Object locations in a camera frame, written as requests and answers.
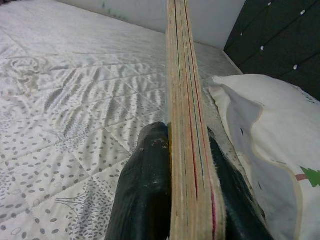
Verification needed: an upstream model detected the black tufted headboard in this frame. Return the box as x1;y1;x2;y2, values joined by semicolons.
223;0;320;102

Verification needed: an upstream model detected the white pillow with tree print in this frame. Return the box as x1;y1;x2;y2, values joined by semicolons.
208;73;320;240

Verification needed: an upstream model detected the orange bordered blue board book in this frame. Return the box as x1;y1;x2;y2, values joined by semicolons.
164;0;227;240

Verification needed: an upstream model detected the white quilted mattress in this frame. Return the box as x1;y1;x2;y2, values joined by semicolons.
0;0;245;240

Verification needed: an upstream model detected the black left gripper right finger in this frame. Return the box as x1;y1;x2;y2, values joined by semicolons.
207;126;276;240

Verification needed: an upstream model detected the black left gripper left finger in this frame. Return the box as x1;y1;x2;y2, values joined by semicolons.
104;121;173;240

